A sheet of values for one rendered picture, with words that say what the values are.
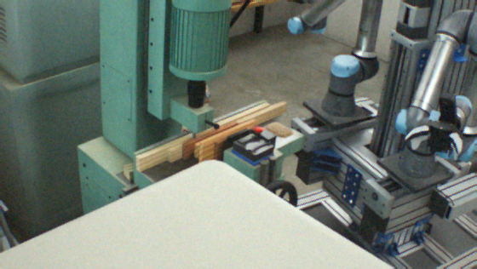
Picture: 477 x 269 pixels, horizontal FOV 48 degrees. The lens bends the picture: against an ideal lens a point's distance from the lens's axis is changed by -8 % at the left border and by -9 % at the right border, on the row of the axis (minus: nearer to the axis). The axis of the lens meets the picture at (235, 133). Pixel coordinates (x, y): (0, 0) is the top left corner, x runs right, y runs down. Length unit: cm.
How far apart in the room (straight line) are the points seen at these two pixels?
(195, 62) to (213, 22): 13
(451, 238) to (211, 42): 174
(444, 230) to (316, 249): 277
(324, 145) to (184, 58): 95
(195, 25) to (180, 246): 146
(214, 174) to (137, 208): 4
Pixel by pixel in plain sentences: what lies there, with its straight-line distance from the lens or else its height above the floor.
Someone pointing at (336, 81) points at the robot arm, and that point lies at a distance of 238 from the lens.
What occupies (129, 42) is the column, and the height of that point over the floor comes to 124.
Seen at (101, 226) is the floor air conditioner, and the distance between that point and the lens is 21.
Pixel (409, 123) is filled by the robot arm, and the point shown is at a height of 114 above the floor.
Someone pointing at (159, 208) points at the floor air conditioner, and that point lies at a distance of 22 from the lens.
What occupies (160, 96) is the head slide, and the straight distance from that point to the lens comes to 186.
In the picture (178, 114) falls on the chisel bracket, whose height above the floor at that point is 103.
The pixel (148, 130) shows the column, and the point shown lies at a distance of 201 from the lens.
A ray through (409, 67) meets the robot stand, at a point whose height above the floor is 114.
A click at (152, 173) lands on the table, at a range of 181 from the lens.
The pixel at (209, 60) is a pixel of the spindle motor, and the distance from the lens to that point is 169.
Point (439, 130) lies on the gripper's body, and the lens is 157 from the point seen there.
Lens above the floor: 193
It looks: 30 degrees down
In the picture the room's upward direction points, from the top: 5 degrees clockwise
